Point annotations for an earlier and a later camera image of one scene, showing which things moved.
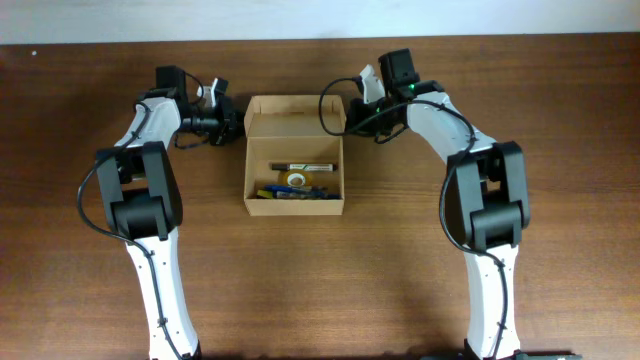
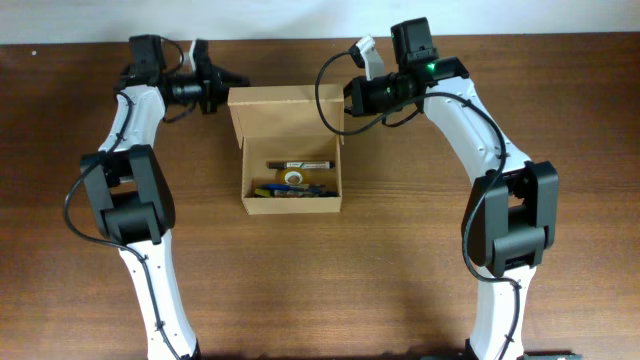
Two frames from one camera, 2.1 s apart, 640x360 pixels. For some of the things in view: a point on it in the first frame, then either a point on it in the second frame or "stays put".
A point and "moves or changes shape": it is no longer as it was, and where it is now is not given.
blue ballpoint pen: (295, 188) stays put
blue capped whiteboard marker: (305, 195) stays put
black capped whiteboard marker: (304, 167) stays put
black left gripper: (228, 121) -> (209, 87)
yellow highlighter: (266, 194) stays put
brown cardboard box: (294, 156) moves or changes shape
